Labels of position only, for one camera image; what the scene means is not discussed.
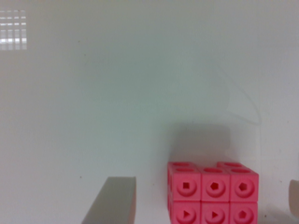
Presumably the cream gripper left finger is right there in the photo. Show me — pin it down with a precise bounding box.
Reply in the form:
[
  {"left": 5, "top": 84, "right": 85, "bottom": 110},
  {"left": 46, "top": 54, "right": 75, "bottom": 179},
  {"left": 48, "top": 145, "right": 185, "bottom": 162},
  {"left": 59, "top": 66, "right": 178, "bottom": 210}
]
[{"left": 81, "top": 176, "right": 136, "bottom": 224}]

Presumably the cream gripper right finger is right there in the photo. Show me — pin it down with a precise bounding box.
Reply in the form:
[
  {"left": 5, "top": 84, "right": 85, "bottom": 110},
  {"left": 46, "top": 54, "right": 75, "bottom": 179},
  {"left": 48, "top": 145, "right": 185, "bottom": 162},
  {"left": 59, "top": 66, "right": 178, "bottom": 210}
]
[{"left": 289, "top": 180, "right": 299, "bottom": 217}]

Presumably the pink linking cube block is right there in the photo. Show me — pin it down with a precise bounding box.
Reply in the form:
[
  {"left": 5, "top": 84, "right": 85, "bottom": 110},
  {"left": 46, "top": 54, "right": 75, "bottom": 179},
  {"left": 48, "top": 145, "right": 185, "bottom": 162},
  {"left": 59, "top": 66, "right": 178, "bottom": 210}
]
[{"left": 167, "top": 161, "right": 259, "bottom": 224}]

